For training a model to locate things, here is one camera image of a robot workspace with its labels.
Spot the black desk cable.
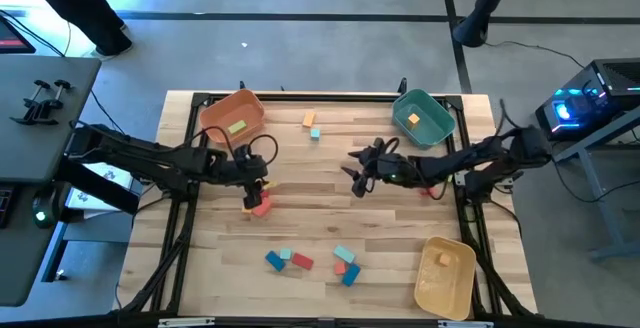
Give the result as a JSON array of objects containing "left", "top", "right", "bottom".
[{"left": 88, "top": 89, "right": 129, "bottom": 137}]

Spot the black stand cable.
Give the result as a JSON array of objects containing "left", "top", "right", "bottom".
[{"left": 483, "top": 40, "right": 587, "bottom": 70}]

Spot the blue wooden block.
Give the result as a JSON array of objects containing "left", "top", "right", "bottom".
[
  {"left": 264, "top": 250, "right": 287, "bottom": 273},
  {"left": 341, "top": 263, "right": 362, "bottom": 288}
]

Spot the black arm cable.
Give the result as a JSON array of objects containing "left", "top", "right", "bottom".
[
  {"left": 372, "top": 136, "right": 452, "bottom": 202},
  {"left": 197, "top": 125, "right": 280, "bottom": 168}
]

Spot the black monitor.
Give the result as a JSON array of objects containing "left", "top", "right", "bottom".
[{"left": 0, "top": 15, "right": 37, "bottom": 55}]

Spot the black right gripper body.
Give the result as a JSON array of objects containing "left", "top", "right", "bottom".
[{"left": 352, "top": 137, "right": 409, "bottom": 199}]

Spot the black metal table frame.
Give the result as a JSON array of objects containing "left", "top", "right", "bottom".
[{"left": 115, "top": 77, "right": 540, "bottom": 328}]

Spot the silver metal bracket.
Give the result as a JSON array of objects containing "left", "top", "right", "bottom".
[
  {"left": 437, "top": 319, "right": 495, "bottom": 328},
  {"left": 157, "top": 316, "right": 217, "bottom": 328}
]

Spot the black screw clamp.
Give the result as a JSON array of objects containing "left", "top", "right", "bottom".
[
  {"left": 9, "top": 79, "right": 52, "bottom": 125},
  {"left": 34, "top": 78, "right": 72, "bottom": 127}
]

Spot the black monitor cable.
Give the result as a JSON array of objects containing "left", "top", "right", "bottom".
[{"left": 0, "top": 9, "right": 67, "bottom": 59}]

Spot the person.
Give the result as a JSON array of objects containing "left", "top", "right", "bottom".
[{"left": 13, "top": 0, "right": 134, "bottom": 59}]

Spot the white printed paper sheet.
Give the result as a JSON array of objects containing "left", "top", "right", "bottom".
[{"left": 66, "top": 161, "right": 135, "bottom": 219}]

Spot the black computer with lights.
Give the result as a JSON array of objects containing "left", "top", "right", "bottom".
[{"left": 534, "top": 57, "right": 640, "bottom": 143}]

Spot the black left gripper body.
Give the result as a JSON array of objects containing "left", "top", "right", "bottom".
[{"left": 219, "top": 143, "right": 265, "bottom": 210}]

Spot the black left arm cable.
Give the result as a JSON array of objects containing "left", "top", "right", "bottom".
[{"left": 197, "top": 125, "right": 280, "bottom": 168}]

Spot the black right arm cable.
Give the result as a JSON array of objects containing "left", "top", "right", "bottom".
[{"left": 372, "top": 136, "right": 452, "bottom": 202}]

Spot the black computer mouse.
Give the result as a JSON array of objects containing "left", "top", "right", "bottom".
[{"left": 31, "top": 187, "right": 61, "bottom": 230}]

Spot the grey metal desk frame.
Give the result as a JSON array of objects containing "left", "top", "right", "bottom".
[{"left": 551, "top": 107, "right": 640, "bottom": 263}]

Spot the teal plastic bin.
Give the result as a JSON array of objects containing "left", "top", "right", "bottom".
[{"left": 391, "top": 88, "right": 457, "bottom": 150}]

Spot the coral wooden block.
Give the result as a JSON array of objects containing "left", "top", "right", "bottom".
[{"left": 251, "top": 198, "right": 274, "bottom": 219}]

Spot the black keyboard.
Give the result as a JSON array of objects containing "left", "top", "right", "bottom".
[{"left": 0, "top": 187, "right": 12, "bottom": 229}]

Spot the orange plastic bin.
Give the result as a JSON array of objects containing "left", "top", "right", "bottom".
[{"left": 198, "top": 88, "right": 266, "bottom": 149}]

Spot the black diagonal bar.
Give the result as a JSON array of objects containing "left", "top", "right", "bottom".
[{"left": 54, "top": 157, "right": 141, "bottom": 215}]

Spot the black computer cable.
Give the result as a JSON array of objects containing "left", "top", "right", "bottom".
[{"left": 549, "top": 142, "right": 640, "bottom": 204}]

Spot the black stand pole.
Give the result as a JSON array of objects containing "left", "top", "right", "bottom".
[{"left": 452, "top": 0, "right": 522, "bottom": 49}]

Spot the yellow plastic bin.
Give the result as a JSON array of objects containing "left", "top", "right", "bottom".
[{"left": 413, "top": 236, "right": 478, "bottom": 322}]

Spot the dark grey desk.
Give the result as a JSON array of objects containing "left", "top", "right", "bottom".
[{"left": 0, "top": 56, "right": 103, "bottom": 309}]

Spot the teal wooden block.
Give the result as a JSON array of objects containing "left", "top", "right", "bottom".
[{"left": 333, "top": 245, "right": 357, "bottom": 265}]

